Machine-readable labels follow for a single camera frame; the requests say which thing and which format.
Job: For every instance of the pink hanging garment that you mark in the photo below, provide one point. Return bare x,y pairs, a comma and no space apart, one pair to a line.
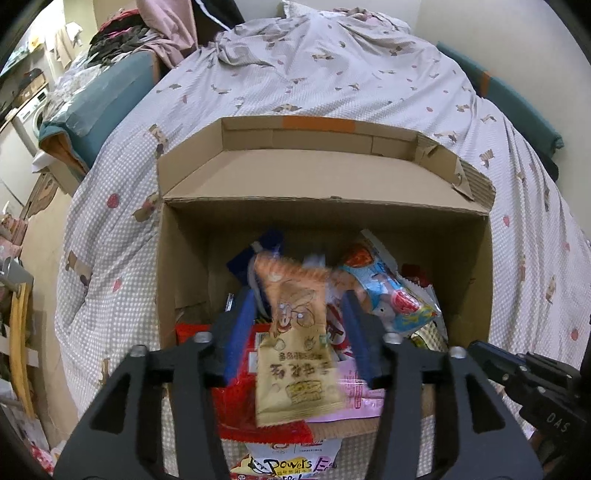
161,23

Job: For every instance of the tan cartoon snack packet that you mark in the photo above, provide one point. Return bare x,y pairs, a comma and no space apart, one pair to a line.
295,369

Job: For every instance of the pink snack packet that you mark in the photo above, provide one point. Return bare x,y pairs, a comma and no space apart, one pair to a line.
360,401

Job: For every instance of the yellow wooden frame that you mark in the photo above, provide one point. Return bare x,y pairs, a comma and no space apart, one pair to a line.
21,346

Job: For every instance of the pile of dark clothes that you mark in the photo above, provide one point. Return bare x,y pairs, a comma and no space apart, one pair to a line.
120,37

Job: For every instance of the light blue snack packet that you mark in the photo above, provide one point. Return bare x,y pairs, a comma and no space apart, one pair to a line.
388,286

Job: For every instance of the brown doormat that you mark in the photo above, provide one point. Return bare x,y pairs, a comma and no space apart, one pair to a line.
39,196

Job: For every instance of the black hanging garment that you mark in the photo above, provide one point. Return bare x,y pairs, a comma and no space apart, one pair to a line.
212,18

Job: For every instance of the white washing machine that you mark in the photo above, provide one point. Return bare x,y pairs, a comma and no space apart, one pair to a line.
32,117

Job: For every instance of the clear plastic bag pile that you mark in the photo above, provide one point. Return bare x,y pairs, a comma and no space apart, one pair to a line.
69,90

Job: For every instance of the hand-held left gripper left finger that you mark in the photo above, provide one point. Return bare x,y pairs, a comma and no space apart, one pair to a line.
240,337

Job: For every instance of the white cabinet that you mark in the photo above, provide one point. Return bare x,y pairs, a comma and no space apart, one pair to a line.
14,161

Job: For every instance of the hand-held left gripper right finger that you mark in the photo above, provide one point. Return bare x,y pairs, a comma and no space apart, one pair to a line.
358,337

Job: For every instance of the white yellow cartoon snack packet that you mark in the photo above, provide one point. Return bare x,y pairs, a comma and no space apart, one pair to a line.
286,464

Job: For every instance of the brown cardboard box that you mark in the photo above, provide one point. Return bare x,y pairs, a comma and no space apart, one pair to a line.
323,184

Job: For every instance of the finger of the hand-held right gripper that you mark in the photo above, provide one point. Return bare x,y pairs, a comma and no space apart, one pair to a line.
498,364

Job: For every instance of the checked printed quilt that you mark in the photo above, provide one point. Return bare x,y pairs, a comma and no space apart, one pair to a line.
323,78

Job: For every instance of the teal folded cushion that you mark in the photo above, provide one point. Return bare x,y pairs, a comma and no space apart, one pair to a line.
106,97

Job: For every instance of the yellow green snack packet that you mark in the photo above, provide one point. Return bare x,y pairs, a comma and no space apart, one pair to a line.
429,337

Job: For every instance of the grey metal bracket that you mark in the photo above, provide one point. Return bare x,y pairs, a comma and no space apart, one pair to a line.
14,272

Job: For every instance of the teal mattress edge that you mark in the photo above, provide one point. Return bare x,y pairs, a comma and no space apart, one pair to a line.
517,101

